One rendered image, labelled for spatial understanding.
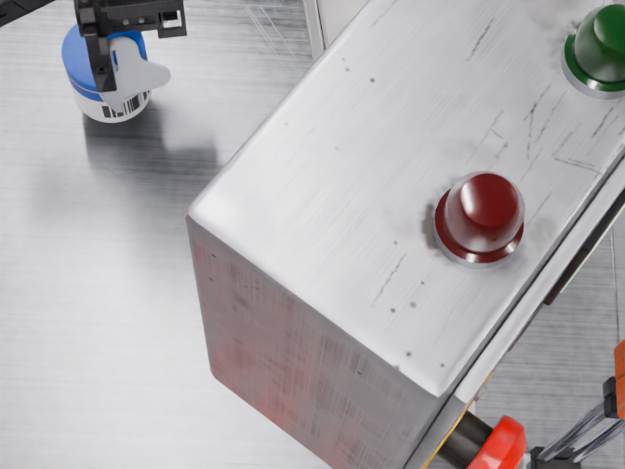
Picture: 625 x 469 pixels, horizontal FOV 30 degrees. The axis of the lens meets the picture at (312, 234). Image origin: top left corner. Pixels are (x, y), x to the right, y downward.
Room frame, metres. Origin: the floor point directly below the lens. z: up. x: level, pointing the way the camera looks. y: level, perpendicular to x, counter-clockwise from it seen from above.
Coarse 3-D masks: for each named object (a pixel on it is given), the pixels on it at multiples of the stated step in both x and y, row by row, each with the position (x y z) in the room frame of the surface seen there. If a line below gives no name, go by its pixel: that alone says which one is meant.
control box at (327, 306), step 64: (384, 0) 0.20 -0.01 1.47; (448, 0) 0.21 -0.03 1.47; (512, 0) 0.21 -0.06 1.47; (576, 0) 0.21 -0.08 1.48; (320, 64) 0.18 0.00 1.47; (384, 64) 0.18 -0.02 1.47; (448, 64) 0.18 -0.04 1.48; (512, 64) 0.19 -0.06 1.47; (320, 128) 0.16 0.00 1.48; (384, 128) 0.16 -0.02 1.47; (448, 128) 0.16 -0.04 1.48; (512, 128) 0.16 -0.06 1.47; (576, 128) 0.17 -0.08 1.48; (256, 192) 0.13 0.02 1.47; (320, 192) 0.14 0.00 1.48; (384, 192) 0.14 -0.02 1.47; (576, 192) 0.15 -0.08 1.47; (192, 256) 0.13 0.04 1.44; (256, 256) 0.11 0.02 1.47; (320, 256) 0.12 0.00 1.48; (384, 256) 0.12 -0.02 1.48; (512, 256) 0.12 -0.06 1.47; (256, 320) 0.11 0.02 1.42; (320, 320) 0.10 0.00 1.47; (384, 320) 0.10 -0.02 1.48; (448, 320) 0.10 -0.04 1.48; (512, 320) 0.11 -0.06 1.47; (256, 384) 0.11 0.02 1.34; (320, 384) 0.10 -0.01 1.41; (384, 384) 0.09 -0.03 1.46; (448, 384) 0.08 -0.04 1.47; (320, 448) 0.09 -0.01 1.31; (384, 448) 0.08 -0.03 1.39
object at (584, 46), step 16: (592, 16) 0.19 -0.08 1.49; (608, 16) 0.19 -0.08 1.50; (624, 16) 0.19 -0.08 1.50; (576, 32) 0.20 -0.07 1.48; (592, 32) 0.19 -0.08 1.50; (608, 32) 0.19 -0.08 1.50; (624, 32) 0.19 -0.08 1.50; (576, 48) 0.19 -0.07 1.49; (592, 48) 0.18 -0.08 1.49; (608, 48) 0.18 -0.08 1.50; (624, 48) 0.18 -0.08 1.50; (576, 64) 0.19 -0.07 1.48; (592, 64) 0.18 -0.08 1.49; (608, 64) 0.18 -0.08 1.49; (624, 64) 0.18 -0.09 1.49; (576, 80) 0.18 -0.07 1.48; (592, 80) 0.18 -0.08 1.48; (608, 80) 0.18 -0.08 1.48; (624, 80) 0.18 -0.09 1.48; (592, 96) 0.18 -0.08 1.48; (608, 96) 0.18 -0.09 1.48
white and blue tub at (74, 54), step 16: (128, 32) 0.50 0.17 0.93; (64, 48) 0.48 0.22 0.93; (80, 48) 0.48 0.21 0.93; (144, 48) 0.49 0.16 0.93; (64, 64) 0.46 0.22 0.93; (80, 64) 0.46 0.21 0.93; (80, 80) 0.45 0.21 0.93; (80, 96) 0.45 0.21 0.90; (96, 96) 0.45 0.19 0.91; (144, 96) 0.47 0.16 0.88; (96, 112) 0.45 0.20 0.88; (112, 112) 0.45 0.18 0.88; (128, 112) 0.45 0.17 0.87
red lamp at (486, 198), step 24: (456, 192) 0.13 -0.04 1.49; (480, 192) 0.13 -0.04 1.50; (504, 192) 0.13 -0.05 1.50; (456, 216) 0.13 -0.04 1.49; (480, 216) 0.13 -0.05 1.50; (504, 216) 0.13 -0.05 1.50; (456, 240) 0.12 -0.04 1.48; (480, 240) 0.12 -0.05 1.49; (504, 240) 0.12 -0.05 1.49; (480, 264) 0.12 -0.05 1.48
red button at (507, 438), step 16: (464, 416) 0.11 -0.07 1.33; (464, 432) 0.10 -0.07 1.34; (480, 432) 0.10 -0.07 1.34; (496, 432) 0.10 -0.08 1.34; (512, 432) 0.10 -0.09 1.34; (448, 448) 0.09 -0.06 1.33; (464, 448) 0.10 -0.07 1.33; (480, 448) 0.10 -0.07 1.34; (496, 448) 0.09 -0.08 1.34; (512, 448) 0.10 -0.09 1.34; (464, 464) 0.09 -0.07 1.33; (480, 464) 0.09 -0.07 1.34; (496, 464) 0.09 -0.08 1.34; (512, 464) 0.09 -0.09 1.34
